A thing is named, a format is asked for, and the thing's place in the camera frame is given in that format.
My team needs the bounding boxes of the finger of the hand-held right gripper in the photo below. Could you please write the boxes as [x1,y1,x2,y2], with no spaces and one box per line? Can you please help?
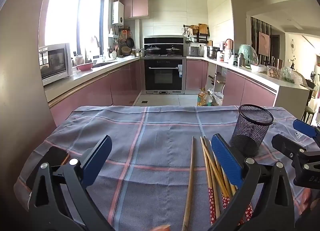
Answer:
[292,119,320,139]
[271,134,320,169]

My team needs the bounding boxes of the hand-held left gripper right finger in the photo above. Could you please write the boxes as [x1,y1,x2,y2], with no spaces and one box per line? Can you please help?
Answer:
[207,133,295,231]

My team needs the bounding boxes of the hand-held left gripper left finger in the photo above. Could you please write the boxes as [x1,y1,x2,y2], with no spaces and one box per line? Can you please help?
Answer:
[26,135,113,231]

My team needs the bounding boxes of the bundle of floral-end chopsticks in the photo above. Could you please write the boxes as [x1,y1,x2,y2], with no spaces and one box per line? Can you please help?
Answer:
[200,136,254,226]

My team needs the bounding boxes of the black mesh utensil holder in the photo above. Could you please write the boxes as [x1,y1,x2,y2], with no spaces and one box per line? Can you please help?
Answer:
[229,104,275,158]

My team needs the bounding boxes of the long brown wooden chopstick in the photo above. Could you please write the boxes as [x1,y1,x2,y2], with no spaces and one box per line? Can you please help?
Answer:
[182,136,195,231]

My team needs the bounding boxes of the person's right hand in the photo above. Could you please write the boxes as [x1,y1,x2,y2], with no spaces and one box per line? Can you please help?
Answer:
[296,187,319,219]

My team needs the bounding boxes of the dark stool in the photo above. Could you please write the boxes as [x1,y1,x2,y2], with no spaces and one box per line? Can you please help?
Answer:
[301,106,316,125]

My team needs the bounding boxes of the black smartphone orange case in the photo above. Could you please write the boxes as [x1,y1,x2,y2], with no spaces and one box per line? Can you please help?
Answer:
[25,146,70,191]

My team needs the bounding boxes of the plastic bag of greens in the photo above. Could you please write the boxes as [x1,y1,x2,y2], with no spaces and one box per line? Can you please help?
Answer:
[281,66,303,85]

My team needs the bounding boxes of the clear plastic bag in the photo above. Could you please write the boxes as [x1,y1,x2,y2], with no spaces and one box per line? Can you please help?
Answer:
[209,91,224,107]

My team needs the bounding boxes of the clear food jar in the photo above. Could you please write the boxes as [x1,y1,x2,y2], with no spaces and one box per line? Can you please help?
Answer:
[267,65,281,80]

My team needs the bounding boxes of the pink lower cabinets by window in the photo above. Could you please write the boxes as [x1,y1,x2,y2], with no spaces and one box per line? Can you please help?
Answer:
[49,60,145,127]

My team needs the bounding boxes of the blue checked table cloth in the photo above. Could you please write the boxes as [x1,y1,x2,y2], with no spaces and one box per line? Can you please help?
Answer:
[14,105,320,231]

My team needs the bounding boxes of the pink bowl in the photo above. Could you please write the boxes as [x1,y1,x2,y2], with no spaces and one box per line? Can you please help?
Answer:
[76,62,94,71]

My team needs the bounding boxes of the silver microwave oven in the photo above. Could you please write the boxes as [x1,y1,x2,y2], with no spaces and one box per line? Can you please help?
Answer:
[38,43,73,86]

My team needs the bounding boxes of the black built-in oven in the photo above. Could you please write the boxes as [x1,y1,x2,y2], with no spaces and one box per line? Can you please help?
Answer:
[144,58,187,95]

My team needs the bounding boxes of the stainless steel stock pot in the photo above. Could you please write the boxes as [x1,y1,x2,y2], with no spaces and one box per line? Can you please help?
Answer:
[207,46,220,59]

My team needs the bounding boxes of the black range hood panel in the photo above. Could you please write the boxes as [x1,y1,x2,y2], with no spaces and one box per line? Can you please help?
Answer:
[144,36,185,57]

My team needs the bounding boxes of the kitchen window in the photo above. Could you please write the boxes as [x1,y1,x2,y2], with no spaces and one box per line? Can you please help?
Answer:
[44,0,108,57]

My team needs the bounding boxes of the white water heater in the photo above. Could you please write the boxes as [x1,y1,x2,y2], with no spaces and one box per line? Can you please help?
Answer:
[112,1,125,25]

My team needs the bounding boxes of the framed wall picture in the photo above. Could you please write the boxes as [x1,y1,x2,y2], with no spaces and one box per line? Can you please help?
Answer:
[258,31,270,55]

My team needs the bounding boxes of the wall-mounted kitchen rack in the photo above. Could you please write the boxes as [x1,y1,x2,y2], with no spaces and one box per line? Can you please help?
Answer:
[184,23,210,43]

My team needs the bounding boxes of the pink upper wall cabinets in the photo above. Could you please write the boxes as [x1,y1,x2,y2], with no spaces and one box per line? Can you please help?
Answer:
[121,0,150,19]

